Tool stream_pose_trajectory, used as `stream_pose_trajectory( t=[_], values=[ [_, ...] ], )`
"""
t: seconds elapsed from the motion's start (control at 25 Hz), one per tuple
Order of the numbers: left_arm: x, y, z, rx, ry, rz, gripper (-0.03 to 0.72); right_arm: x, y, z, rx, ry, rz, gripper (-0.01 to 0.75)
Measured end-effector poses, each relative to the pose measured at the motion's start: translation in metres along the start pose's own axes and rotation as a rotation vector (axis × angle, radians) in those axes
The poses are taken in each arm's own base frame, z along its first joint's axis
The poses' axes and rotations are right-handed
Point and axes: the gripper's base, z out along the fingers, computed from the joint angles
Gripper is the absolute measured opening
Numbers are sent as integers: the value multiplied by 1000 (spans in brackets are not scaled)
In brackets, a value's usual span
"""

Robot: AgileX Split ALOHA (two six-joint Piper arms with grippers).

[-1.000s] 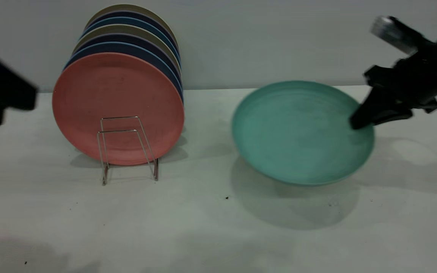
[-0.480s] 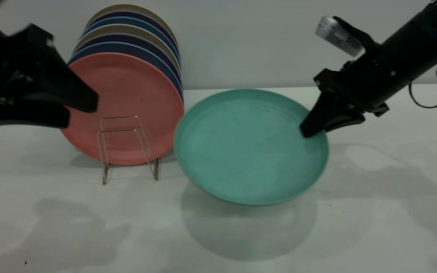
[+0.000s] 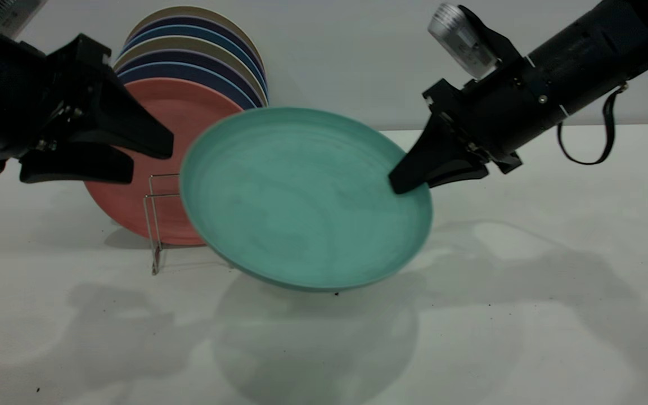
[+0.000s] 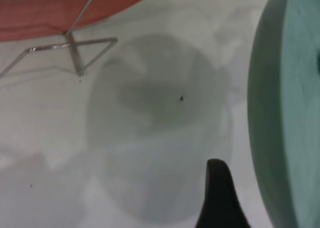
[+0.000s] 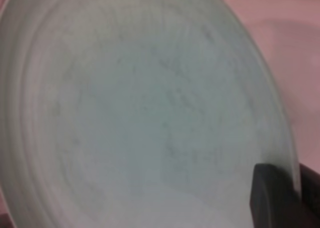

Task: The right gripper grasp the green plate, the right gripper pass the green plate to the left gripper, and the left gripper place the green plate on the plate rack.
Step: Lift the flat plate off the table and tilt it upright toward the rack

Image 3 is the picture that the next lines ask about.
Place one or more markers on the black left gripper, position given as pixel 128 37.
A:
pixel 9 95

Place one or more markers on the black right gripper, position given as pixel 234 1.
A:
pixel 498 107

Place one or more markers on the green round plate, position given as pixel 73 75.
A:
pixel 301 202

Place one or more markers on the pink round plate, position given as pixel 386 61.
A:
pixel 121 202

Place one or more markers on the navy blue round plate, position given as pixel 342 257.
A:
pixel 189 72

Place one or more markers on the dark purple round plate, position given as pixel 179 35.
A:
pixel 197 22
pixel 189 57

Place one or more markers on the beige round plate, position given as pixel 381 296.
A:
pixel 189 44
pixel 194 11

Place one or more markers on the teal blue round plate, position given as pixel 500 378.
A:
pixel 194 32

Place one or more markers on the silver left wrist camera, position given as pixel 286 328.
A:
pixel 3 14

